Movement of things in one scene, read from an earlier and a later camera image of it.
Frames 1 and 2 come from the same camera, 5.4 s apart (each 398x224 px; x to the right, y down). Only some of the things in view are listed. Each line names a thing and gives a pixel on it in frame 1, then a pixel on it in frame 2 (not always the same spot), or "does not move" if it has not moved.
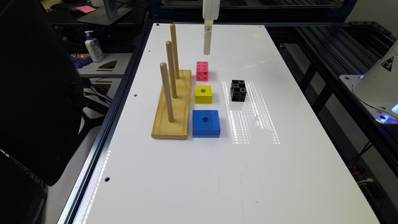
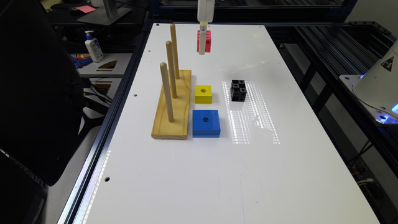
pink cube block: [202, 71] → [208, 42]
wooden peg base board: [178, 129] does not move
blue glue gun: [79, 63] does not move
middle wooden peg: [169, 47] does not move
